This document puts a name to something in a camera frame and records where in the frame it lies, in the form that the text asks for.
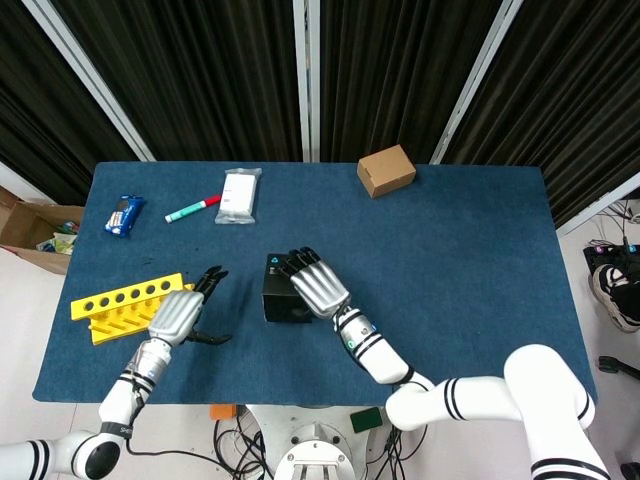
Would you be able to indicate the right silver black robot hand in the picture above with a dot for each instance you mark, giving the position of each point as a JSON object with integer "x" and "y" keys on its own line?
{"x": 320, "y": 287}

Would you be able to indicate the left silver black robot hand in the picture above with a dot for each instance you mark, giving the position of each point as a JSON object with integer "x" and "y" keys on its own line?
{"x": 175, "y": 315}

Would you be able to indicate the black paper box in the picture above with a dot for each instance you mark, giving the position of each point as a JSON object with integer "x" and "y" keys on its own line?
{"x": 277, "y": 305}

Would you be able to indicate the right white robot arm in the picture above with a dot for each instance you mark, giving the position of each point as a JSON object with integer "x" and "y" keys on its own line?
{"x": 380, "y": 355}

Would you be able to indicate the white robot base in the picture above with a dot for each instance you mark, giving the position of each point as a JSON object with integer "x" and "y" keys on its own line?
{"x": 312, "y": 440}

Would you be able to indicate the brown cardboard box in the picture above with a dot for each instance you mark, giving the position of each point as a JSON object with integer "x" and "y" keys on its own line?
{"x": 387, "y": 172}

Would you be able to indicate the yellow tube rack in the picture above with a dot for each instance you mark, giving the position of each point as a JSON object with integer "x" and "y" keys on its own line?
{"x": 100, "y": 302}

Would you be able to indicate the green red marker pen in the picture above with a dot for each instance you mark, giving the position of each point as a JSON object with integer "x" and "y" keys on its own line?
{"x": 190, "y": 210}

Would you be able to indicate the orange block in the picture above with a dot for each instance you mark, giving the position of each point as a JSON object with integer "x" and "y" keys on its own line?
{"x": 222, "y": 411}

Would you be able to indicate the blue cookie packet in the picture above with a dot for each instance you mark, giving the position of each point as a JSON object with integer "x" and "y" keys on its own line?
{"x": 122, "y": 216}

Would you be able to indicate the white tissue packet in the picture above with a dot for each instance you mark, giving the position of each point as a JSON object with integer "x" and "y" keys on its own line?
{"x": 239, "y": 195}

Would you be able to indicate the blue table mat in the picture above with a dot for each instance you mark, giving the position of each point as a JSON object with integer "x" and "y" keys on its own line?
{"x": 450, "y": 275}

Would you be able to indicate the open cardboard carton with clutter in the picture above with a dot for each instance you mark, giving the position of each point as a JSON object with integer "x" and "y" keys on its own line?
{"x": 25, "y": 225}

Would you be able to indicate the black pleated curtain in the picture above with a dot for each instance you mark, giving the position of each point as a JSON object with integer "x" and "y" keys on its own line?
{"x": 40, "y": 100}
{"x": 200, "y": 75}
{"x": 400, "y": 75}
{"x": 575, "y": 100}

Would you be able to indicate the black device with coloured lights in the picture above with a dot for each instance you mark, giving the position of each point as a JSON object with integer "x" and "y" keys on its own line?
{"x": 607, "y": 255}

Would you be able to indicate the black white sneaker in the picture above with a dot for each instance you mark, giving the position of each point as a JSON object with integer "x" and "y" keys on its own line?
{"x": 617, "y": 297}

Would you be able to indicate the white frame post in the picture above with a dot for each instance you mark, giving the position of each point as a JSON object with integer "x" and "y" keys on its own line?
{"x": 15, "y": 180}
{"x": 306, "y": 75}
{"x": 90, "y": 75}
{"x": 480, "y": 75}
{"x": 600, "y": 202}

